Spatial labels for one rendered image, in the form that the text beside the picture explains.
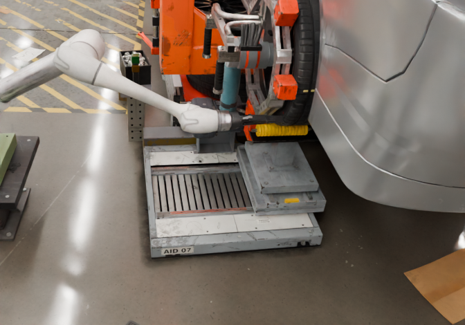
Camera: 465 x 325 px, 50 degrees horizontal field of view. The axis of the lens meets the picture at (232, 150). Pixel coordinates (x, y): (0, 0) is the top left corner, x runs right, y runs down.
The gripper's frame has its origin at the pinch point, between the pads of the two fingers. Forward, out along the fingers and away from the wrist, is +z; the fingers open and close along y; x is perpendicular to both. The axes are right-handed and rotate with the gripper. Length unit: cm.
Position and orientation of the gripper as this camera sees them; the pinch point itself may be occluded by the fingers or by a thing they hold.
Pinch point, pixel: (275, 119)
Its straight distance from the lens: 222.3
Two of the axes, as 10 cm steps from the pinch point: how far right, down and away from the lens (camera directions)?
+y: 2.0, -1.5, -9.7
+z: 9.8, -0.3, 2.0
